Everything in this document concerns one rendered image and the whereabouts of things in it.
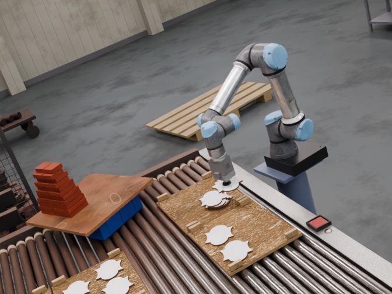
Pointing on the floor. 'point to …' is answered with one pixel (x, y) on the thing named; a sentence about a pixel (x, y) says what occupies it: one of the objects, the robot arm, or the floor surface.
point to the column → (291, 185)
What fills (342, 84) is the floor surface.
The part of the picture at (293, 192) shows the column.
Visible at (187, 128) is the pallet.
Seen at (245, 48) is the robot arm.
